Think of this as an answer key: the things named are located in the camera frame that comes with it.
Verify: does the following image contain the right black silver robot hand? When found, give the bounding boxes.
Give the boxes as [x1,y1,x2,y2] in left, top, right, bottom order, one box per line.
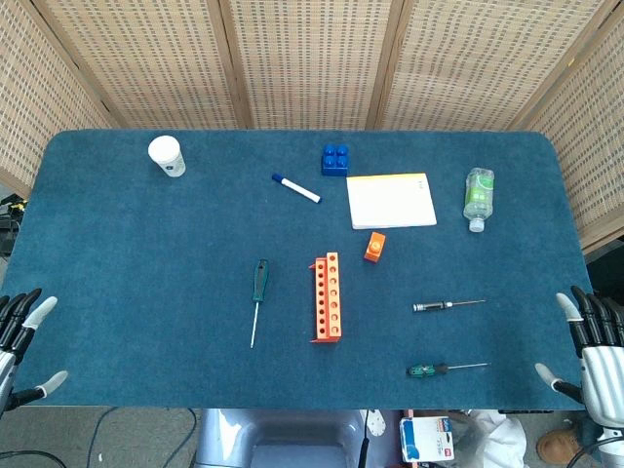
[534,285,624,431]

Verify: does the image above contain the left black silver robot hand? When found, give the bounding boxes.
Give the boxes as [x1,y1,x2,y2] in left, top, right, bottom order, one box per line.
[0,287,69,415]

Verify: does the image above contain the short green black screwdriver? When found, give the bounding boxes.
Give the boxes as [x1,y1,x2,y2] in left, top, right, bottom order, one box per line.
[406,362,489,378]

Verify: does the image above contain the black grey-capped tool handle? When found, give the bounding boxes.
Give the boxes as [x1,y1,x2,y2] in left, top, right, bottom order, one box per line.
[412,299,487,314]

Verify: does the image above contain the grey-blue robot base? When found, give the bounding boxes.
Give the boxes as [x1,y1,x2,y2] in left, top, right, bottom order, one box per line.
[193,408,372,468]

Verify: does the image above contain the brown shoe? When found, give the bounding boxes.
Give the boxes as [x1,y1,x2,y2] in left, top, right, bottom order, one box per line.
[535,428,569,460]

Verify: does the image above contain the white crumpled cloth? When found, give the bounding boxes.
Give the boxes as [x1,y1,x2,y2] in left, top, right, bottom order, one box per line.
[450,409,530,468]

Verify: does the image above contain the blue carpet table cover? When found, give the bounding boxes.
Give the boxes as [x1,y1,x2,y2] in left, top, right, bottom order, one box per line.
[0,129,619,410]

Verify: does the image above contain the blue white cardboard box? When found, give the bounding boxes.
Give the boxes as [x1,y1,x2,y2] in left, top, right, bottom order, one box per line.
[399,416,455,463]

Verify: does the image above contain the clear green-label plastic bottle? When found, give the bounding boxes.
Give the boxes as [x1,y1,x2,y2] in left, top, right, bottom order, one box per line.
[461,167,495,233]

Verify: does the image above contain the white perforated plate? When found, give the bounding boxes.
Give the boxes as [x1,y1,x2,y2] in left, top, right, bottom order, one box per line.
[365,409,387,440]

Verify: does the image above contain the white floral paper cup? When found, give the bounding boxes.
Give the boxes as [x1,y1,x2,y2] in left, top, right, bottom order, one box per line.
[147,135,187,177]

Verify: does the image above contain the small orange purple building block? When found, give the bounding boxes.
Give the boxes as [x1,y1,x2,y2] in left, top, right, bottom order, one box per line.
[363,231,386,264]

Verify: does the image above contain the long teal black screwdriver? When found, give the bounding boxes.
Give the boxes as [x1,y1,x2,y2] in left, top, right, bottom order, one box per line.
[250,258,270,350]

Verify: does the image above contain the white yellow-edged notepad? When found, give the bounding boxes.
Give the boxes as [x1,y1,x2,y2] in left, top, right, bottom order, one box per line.
[345,172,438,231]

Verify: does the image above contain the orange test tube rack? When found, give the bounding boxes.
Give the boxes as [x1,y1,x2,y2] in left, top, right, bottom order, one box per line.
[308,252,344,345]

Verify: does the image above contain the blue capped white marker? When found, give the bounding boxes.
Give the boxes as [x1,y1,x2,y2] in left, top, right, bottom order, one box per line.
[271,173,323,205]

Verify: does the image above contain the blue four-stud building block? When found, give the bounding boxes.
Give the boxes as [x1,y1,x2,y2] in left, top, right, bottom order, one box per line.
[320,143,351,177]

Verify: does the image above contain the woven wicker folding screen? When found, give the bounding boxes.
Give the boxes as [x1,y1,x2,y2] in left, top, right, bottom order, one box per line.
[0,0,624,255]

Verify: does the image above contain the black floor cable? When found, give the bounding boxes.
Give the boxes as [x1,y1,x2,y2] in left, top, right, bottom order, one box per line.
[86,407,199,468]
[0,448,68,468]

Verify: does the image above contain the black equipment with cables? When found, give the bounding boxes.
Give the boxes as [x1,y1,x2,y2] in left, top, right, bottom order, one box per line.
[0,193,26,258]

